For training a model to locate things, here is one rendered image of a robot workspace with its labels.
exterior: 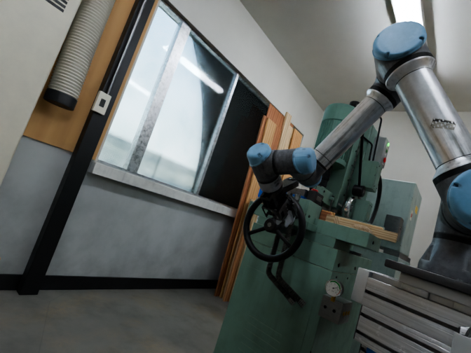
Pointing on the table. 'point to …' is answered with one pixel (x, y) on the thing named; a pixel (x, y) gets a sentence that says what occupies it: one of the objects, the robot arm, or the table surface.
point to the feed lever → (359, 175)
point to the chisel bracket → (324, 194)
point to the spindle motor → (332, 111)
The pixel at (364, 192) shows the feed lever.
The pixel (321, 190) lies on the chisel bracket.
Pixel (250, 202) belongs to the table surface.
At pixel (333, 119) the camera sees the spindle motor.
